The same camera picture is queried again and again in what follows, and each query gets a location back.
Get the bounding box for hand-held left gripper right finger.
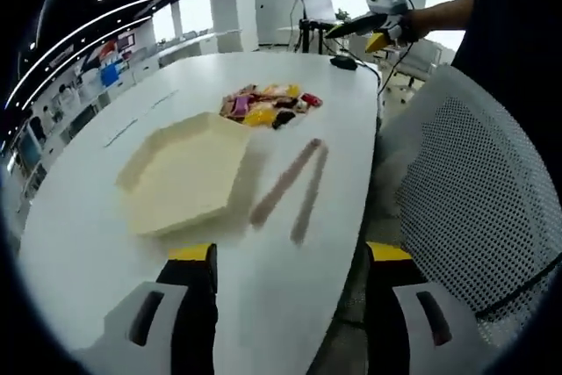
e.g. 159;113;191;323
365;241;486;375

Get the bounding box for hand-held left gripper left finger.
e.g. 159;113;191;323
72;242;220;375

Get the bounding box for pile of assorted toy food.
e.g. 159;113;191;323
219;82;326;131

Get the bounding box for cream hexagonal container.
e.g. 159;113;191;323
115;112;252;238

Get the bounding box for brown food tongs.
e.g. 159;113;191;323
249;138;330;246

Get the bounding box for small black device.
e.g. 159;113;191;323
329;54;358;71

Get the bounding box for white background chair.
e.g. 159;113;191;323
385;39;443;104

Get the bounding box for black tripod stand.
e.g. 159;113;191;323
298;18;328;54

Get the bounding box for person in black clothing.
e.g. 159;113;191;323
450;0;562;99

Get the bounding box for white mesh office chair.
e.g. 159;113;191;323
376;64;562;352

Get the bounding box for white square pillar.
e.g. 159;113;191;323
209;0;261;54

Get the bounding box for blue storage box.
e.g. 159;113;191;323
99;62;122;87

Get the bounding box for thin black cable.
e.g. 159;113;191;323
350;40;416;97

